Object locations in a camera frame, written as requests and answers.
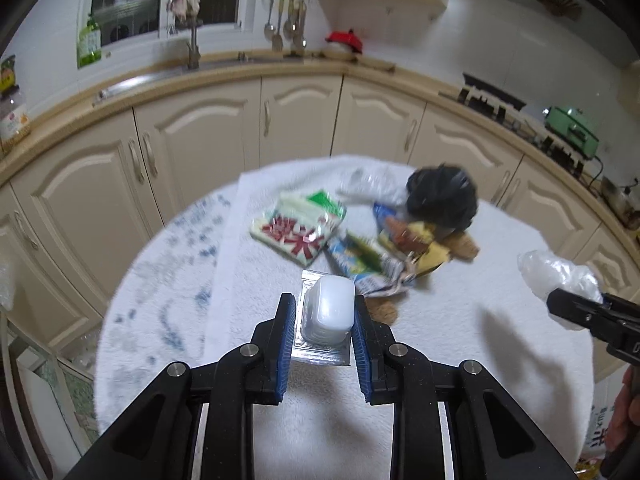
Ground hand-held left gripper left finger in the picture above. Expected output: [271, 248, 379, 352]
[65, 292, 298, 480]

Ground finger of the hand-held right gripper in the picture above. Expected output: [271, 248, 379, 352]
[546, 287, 626, 348]
[602, 293, 640, 322]

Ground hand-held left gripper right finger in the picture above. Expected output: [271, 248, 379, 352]
[352, 296, 578, 480]

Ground clear plastic bag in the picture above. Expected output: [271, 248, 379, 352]
[517, 250, 604, 306]
[337, 167, 408, 206]

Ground white plastic cup foil lid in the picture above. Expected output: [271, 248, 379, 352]
[290, 269, 357, 367]

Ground person's right hand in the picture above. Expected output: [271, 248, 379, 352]
[612, 392, 640, 458]

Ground crumpled foil packet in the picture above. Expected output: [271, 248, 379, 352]
[325, 231, 416, 301]

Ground white printed cardboard box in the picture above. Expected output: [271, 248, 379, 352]
[580, 400, 621, 480]

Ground steel pot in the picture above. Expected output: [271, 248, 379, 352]
[600, 176, 640, 231]

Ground green snack packet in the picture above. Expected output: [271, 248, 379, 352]
[250, 189, 347, 267]

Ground white towel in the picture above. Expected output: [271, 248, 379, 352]
[202, 155, 596, 480]

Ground yellow wrapper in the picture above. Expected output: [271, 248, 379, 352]
[400, 222, 451, 278]

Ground round table patterned cloth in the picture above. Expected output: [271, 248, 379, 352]
[95, 154, 598, 480]

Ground black plastic bag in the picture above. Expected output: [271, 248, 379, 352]
[405, 164, 480, 233]

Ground green electric cooker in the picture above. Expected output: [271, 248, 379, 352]
[544, 105, 600, 157]

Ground black glass cooktop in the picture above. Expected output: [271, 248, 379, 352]
[439, 74, 586, 176]

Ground cream lower cabinets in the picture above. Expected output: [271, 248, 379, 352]
[0, 72, 640, 351]

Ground black tray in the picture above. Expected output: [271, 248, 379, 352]
[462, 74, 527, 111]

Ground large translucent plastic bag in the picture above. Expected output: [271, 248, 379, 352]
[0, 255, 16, 311]

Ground steel double sink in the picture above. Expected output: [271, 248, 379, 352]
[92, 55, 306, 106]

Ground steel faucet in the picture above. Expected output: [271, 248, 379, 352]
[187, 20, 202, 70]

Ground clear plastic jar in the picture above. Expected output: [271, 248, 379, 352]
[0, 87, 32, 153]

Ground pink white rag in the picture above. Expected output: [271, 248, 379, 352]
[167, 0, 202, 23]

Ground green glass bottle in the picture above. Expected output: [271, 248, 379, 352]
[76, 14, 103, 68]

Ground yellow label bottle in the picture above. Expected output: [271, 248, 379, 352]
[0, 55, 18, 93]

